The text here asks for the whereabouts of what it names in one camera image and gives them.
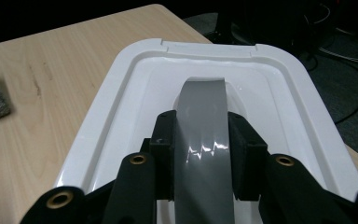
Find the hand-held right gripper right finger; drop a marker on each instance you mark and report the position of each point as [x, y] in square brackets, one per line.
[248, 155]

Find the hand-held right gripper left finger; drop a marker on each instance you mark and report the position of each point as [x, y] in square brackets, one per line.
[164, 149]

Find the black stand base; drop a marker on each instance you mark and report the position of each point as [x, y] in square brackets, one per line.
[245, 25]

